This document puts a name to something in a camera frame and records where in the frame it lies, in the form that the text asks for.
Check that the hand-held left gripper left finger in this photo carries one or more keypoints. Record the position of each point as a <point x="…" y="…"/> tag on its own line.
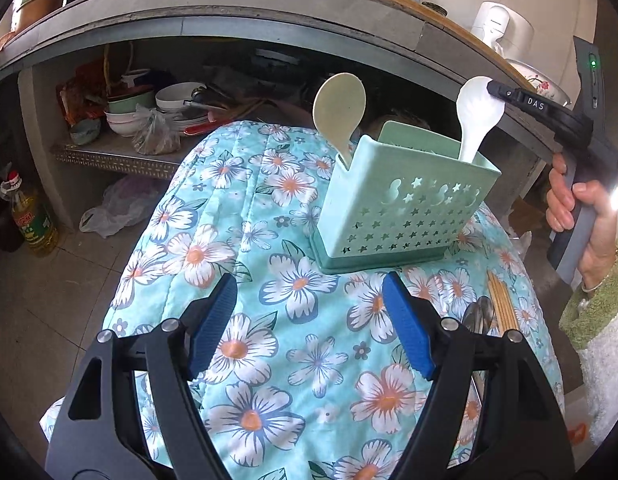
<point x="214" y="330"/>

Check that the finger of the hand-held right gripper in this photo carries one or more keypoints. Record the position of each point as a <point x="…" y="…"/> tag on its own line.
<point x="529" y="97"/>

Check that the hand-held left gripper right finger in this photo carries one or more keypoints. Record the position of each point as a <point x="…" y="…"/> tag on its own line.
<point x="406" y="325"/>

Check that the white plastic rice spoon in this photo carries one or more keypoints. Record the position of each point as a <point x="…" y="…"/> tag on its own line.
<point x="476" y="105"/>

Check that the metal spoon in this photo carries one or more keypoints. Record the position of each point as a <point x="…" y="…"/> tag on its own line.
<point x="486" y="310"/>
<point x="471" y="317"/>

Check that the bundle of chopsticks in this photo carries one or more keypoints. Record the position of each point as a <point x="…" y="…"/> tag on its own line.
<point x="501" y="305"/>

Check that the green plastic utensil holder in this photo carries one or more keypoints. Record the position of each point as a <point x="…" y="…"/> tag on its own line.
<point x="399" y="210"/>

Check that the person's right forearm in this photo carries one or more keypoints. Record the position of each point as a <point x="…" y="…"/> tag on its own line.
<point x="604" y="310"/>

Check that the person's right hand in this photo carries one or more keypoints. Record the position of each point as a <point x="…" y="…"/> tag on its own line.
<point x="601" y="240"/>

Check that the white enamel basin with flowers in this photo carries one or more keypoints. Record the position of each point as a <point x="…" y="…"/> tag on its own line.
<point x="544" y="85"/>

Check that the floral turquoise quilt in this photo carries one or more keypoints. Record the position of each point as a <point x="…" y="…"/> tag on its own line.
<point x="289" y="340"/>

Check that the cardboard piece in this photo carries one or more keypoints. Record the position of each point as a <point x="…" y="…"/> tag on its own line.
<point x="526" y="217"/>

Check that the glass jar of pickles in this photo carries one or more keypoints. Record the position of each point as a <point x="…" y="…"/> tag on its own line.
<point x="434" y="8"/>

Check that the white plastic bag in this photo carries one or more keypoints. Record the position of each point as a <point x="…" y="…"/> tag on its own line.
<point x="119" y="205"/>

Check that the pale green rice paddle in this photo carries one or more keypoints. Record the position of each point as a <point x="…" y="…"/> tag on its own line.
<point x="339" y="105"/>

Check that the small clear plastic bag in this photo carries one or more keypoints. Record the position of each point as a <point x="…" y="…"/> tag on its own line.
<point x="156" y="135"/>

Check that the metal-edged lower shelf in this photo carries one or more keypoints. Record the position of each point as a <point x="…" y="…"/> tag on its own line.
<point x="104" y="157"/>

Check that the cooking oil bottle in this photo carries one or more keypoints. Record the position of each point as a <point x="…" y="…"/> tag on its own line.
<point x="34" y="225"/>

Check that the stack of white plates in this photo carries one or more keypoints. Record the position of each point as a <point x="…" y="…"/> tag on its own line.
<point x="189" y="120"/>

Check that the white fleece garment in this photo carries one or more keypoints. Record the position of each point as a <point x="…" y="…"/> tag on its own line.
<point x="611" y="385"/>

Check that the loose shelf chopsticks pile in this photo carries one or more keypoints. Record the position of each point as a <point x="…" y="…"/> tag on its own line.
<point x="244" y="107"/>

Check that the dark liquid bottle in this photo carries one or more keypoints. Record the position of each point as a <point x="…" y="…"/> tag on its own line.
<point x="6" y="230"/>

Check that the stack of bowls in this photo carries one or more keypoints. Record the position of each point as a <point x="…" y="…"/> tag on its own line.
<point x="129" y="115"/>

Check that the small patterned bowl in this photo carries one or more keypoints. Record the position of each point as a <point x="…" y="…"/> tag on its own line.
<point x="86" y="132"/>

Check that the white bowl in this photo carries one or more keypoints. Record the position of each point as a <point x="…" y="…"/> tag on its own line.
<point x="176" y="95"/>

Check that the red snack bag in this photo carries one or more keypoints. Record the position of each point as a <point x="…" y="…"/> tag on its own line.
<point x="81" y="90"/>

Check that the grey concrete kitchen counter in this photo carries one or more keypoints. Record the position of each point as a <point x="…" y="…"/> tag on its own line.
<point x="239" y="15"/>

